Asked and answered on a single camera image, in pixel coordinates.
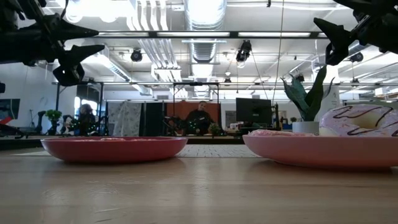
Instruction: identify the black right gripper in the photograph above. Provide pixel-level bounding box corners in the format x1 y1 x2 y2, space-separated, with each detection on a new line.
313 11 398 67

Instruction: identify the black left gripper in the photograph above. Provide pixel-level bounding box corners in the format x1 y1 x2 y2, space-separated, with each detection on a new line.
0 13 106 87

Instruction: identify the lavender chocolate-drizzled donut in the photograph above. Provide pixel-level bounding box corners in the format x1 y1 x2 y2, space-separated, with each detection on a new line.
318 103 398 138

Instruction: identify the pink glazed donut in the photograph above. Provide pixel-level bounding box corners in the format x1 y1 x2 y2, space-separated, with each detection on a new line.
248 129 315 138

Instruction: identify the green snake plant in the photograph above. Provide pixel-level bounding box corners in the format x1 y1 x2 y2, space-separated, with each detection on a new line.
280 65 336 123

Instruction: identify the small background potted plant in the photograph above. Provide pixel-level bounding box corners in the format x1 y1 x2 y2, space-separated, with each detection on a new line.
45 109 63 135

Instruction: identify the person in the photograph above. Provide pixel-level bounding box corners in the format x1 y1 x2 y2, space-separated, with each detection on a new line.
185 100 216 136
72 103 98 137

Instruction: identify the white patterned curtain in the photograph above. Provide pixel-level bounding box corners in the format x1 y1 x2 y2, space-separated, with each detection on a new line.
106 101 143 138

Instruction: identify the white plant pot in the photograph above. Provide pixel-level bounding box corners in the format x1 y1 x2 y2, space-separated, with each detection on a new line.
292 121 320 136

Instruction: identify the black computer monitor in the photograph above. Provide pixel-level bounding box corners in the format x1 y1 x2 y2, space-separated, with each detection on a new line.
235 97 274 126

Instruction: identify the dark pink plate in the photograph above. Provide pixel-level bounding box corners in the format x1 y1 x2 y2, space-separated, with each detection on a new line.
40 136 189 164

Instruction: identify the light pink plate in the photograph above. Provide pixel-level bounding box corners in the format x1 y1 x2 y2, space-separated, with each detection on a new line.
242 134 398 169

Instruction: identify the grey woven placemat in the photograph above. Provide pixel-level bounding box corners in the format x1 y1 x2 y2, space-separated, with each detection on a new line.
11 144 262 159

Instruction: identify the black overhead camera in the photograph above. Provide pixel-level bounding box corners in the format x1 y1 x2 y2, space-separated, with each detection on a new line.
235 39 253 63

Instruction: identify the orange partition wall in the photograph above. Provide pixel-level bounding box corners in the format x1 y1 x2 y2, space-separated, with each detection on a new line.
165 101 222 135

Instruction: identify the silver ventilation duct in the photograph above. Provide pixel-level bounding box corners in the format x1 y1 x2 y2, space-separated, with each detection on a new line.
183 0 228 63

